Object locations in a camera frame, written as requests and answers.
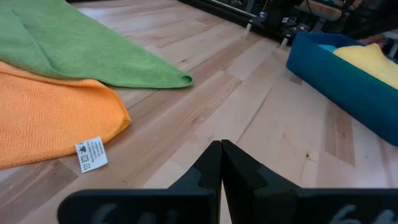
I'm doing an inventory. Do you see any yellow microfiber towel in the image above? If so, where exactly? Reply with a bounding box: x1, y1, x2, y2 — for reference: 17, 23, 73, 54
332, 42, 398, 90

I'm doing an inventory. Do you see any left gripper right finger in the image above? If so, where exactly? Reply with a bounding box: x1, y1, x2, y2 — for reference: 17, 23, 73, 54
221, 139, 398, 224

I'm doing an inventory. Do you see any person's hand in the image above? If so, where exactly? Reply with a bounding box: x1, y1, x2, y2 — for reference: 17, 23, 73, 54
357, 34, 388, 47

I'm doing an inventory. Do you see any green microfiber towel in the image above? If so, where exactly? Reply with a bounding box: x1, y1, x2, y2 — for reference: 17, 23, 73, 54
0, 0, 194, 90

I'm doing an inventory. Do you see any blue microfiber towel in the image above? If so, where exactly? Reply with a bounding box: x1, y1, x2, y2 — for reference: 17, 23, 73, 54
317, 44, 338, 53

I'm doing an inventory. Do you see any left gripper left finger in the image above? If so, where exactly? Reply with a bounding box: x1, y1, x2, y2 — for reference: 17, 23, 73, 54
57, 139, 223, 224

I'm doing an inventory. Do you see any black aluminium table frame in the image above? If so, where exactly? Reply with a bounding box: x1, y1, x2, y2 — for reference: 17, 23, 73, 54
177, 0, 296, 41

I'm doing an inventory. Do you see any orange microfiber towel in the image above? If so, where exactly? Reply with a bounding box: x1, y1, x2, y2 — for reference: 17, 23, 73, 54
0, 60, 132, 174

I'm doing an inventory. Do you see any blue plastic tray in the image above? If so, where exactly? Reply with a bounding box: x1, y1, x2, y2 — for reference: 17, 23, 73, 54
285, 32, 398, 147

